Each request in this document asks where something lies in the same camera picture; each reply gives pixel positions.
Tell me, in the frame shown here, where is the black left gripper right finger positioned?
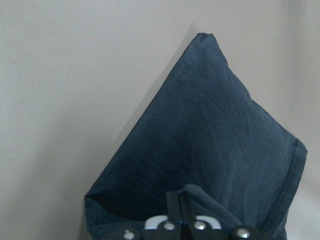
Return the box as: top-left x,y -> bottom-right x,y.
179,193 -> 195,224

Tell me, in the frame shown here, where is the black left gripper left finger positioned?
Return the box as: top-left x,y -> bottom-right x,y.
166,191 -> 181,223

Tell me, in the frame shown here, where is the black graphic t-shirt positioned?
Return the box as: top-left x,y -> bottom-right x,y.
84,33 -> 307,240

